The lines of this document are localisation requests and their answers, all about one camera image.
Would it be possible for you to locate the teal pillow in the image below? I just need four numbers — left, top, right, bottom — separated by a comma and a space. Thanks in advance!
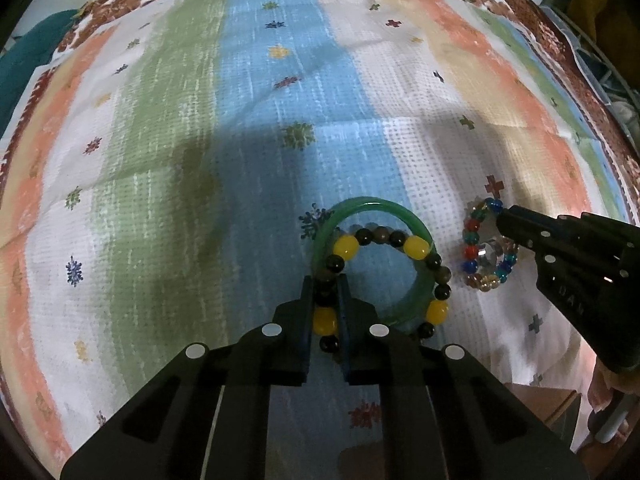
0, 9, 81, 143

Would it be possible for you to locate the green jade bangle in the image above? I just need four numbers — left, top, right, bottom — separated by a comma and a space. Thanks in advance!
312, 196, 440, 331

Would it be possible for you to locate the striped pastel cloth mat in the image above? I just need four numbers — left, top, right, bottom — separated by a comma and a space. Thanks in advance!
0, 0, 626, 466

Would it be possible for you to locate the multicoloured glass bead bracelet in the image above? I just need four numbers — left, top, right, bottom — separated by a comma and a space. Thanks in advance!
460, 198, 522, 293

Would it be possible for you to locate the dark and yellow bead bracelet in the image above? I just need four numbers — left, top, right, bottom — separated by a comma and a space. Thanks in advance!
312, 226, 452, 363

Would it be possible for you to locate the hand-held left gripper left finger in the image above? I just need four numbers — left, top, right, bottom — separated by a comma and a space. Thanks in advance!
60, 275, 316, 480

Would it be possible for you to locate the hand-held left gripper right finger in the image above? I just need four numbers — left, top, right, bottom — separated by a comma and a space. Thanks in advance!
336, 277, 588, 480

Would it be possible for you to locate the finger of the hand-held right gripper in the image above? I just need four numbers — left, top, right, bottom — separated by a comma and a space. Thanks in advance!
579, 212, 640, 261
496, 204, 628, 288

